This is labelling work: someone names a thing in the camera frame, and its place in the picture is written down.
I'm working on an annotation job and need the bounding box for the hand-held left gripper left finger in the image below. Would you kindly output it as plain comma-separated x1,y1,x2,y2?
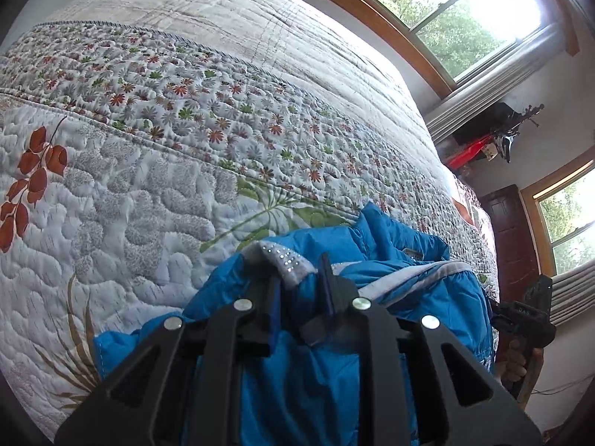
53,255,282,446

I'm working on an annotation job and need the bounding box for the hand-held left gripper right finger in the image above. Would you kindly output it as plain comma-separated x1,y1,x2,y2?
300,252,544,446

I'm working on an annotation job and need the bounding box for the blue puffer jacket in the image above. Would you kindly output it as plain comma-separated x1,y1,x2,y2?
93,202,496,446

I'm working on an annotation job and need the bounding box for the person's right hand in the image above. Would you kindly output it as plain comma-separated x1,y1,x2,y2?
493,338,544,398

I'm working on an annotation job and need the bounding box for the short grey curtain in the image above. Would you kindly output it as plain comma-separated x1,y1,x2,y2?
549,265,595,326

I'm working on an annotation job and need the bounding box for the dark wooden bed headboard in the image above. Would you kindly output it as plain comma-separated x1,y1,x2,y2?
479,185,542,298

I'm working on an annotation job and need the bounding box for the small wooden-framed window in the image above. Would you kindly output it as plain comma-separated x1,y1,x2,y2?
521,160,595,279

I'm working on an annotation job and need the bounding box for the red hanging bag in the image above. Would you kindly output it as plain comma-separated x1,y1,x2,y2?
444,142,484,168

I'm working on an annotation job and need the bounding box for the floral quilted bedspread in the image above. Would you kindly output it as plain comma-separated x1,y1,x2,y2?
0,0,500,430

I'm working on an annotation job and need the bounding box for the dark wooden coat rack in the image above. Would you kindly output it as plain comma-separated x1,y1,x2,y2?
497,104,546,149

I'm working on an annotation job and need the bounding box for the long grey curtain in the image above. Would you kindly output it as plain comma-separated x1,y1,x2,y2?
425,23,575,145

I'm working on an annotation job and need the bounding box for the large wooden-framed window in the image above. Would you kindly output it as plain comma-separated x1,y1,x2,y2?
304,0,582,98

